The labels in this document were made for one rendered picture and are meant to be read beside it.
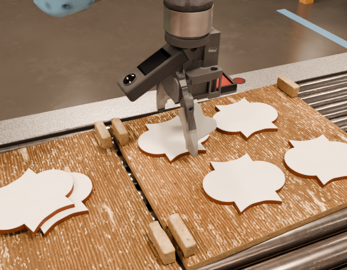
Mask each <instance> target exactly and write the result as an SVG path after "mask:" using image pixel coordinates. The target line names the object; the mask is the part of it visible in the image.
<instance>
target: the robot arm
mask: <svg viewBox="0 0 347 270"><path fill-rule="evenodd" d="M99 1H101V0H34V3H35V4H36V6H37V7H38V8H39V9H40V10H42V11H43V12H44V13H46V14H48V15H50V16H53V17H65V16H68V15H71V14H74V13H77V12H80V11H84V10H86V9H88V8H89V7H90V6H91V5H93V4H95V3H97V2H99ZM212 16H213V0H164V30H165V41H166V42H167V43H166V44H165V45H164V46H162V47H161V48H160V49H158V50H157V51H156V52H154V53H153V54H152V55H151V56H149V57H148V58H147V59H145V60H144V61H142V62H141V63H140V64H138V65H137V66H136V67H135V68H133V69H132V70H131V71H129V72H128V73H127V74H125V75H124V76H123V77H121V78H120V79H119V80H118V81H117V85H118V86H119V88H120V89H121V90H122V92H123V93H124V94H125V95H126V97H127V98H128V99H129V101H131V102H134V101H136V100H137V99H138V98H140V97H141V96H142V95H144V94H145V93H146V92H148V91H149V90H150V89H151V88H153V87H154V86H155V85H157V86H156V91H157V93H156V103H157V110H158V111H159V112H160V113H163V112H164V110H165V105H166V104H167V100H169V99H172V100H173V102H174V104H180V106H181V108H180V110H179V118H180V122H181V124H182V127H183V136H184V139H185V142H186V149H187V150H188V151H189V153H190V154H191V155H192V156H193V157H197V154H198V141H199V140H200V139H202V138H203V137H205V136H207V135H208V134H210V133H211V132H213V131H214V130H215V129H216V128H217V122H216V120H215V119H214V118H211V117H206V116H204V115H203V112H202V108H201V106H200V105H199V104H198V103H196V102H194V100H196V99H197V100H201V99H205V98H208V99H213V98H217V97H220V90H221V85H222V74H223V70H222V69H221V68H220V67H219V66H218V56H219V45H220V34H221V32H220V31H218V30H215V29H214V28H213V27H212ZM218 78H219V85H218V91H216V87H217V79H218Z"/></svg>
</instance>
